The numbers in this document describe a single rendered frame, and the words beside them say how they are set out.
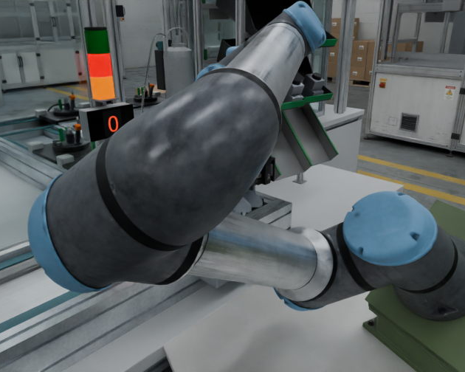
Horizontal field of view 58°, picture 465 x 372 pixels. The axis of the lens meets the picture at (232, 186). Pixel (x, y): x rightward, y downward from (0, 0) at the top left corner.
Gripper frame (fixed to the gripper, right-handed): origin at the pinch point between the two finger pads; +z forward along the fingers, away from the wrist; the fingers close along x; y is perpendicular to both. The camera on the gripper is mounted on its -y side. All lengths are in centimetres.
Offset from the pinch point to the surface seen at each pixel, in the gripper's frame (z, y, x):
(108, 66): -30.4, -30.9, -9.8
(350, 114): 18, -68, 176
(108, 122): -17.8, -30.6, -11.5
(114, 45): -28, -128, 52
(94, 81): -27.2, -32.6, -12.8
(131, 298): 9.8, -3.5, -26.7
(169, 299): 14.9, -3.4, -17.9
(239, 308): 17.0, 7.8, -8.2
